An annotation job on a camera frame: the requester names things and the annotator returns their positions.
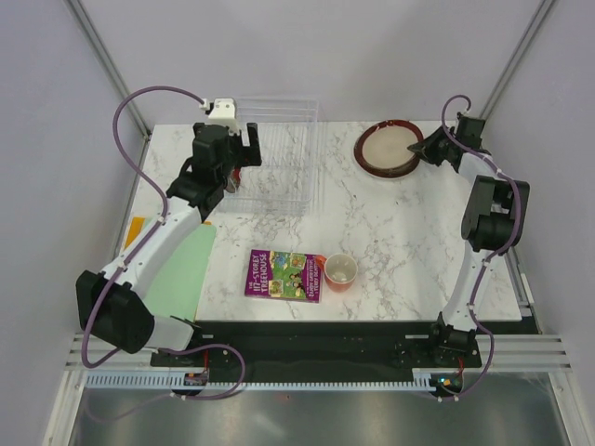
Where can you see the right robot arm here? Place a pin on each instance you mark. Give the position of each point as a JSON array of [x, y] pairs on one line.
[[492, 223]]

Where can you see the green folder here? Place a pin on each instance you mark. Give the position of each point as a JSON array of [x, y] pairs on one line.
[[172, 272]]

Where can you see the orange mug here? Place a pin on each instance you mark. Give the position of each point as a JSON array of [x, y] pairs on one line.
[[339, 270]]

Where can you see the white wire dish rack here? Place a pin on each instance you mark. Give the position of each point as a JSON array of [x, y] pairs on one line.
[[288, 139]]

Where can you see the dark rimmed cream plate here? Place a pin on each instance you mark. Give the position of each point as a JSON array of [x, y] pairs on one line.
[[382, 149]]

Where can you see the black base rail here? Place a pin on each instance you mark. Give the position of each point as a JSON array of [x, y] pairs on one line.
[[318, 349]]

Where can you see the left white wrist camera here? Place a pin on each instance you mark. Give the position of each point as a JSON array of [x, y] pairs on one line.
[[221, 111]]

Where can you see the yellow folder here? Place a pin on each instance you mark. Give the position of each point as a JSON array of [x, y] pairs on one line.
[[134, 229]]

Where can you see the small red floral plate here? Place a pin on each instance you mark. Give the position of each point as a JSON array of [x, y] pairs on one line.
[[234, 181]]

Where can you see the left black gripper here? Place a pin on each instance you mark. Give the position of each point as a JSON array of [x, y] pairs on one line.
[[248, 156]]

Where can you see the white slotted cable duct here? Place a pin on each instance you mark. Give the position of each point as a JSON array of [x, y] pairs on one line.
[[182, 381]]

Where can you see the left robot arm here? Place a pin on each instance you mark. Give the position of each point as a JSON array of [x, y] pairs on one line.
[[111, 303]]

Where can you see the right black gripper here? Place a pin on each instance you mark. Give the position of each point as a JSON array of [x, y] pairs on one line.
[[425, 148]]

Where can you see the purple treehouse book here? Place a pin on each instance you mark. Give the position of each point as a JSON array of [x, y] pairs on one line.
[[287, 276]]

